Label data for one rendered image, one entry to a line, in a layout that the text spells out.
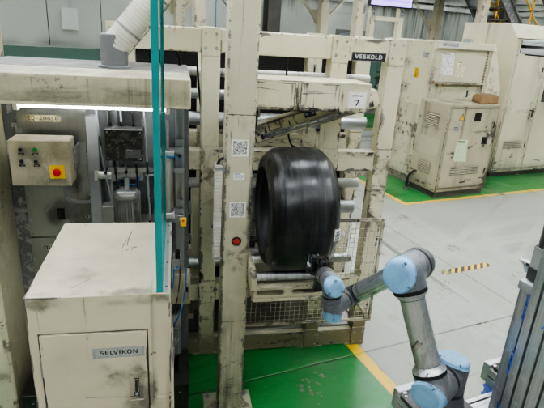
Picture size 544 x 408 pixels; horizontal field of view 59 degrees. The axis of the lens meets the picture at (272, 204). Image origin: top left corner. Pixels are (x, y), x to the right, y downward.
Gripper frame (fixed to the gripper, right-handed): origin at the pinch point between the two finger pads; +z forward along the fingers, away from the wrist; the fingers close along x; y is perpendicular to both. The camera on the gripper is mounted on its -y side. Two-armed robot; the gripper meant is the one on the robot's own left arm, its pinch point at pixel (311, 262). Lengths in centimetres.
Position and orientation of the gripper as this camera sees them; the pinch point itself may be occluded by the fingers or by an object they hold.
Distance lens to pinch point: 220.3
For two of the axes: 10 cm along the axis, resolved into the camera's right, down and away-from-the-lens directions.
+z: -1.9, -2.2, 9.6
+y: 0.3, -9.7, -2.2
